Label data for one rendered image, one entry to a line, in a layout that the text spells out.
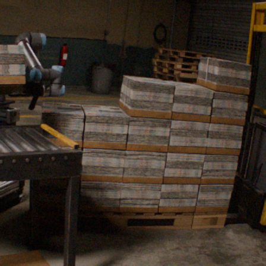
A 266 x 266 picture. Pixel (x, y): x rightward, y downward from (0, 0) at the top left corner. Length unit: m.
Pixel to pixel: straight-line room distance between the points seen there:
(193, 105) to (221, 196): 0.75
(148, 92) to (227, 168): 0.85
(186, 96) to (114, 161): 0.65
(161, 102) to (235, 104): 0.56
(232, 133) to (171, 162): 0.51
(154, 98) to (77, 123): 0.53
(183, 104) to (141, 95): 0.30
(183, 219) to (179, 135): 0.66
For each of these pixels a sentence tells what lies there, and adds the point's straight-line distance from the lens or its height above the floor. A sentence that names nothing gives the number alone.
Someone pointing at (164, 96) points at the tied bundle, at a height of 0.98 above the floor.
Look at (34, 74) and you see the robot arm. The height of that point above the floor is 1.09.
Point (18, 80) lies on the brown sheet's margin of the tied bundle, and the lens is 2.18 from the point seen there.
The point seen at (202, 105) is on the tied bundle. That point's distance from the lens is 2.84.
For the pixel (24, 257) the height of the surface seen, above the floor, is 0.00.
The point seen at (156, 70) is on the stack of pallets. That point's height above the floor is 0.73.
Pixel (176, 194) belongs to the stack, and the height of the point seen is 0.29.
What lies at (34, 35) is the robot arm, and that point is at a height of 1.32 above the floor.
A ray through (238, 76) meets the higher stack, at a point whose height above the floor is 1.19.
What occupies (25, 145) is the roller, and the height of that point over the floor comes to 0.79.
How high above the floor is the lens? 1.32
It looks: 13 degrees down
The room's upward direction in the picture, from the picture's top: 7 degrees clockwise
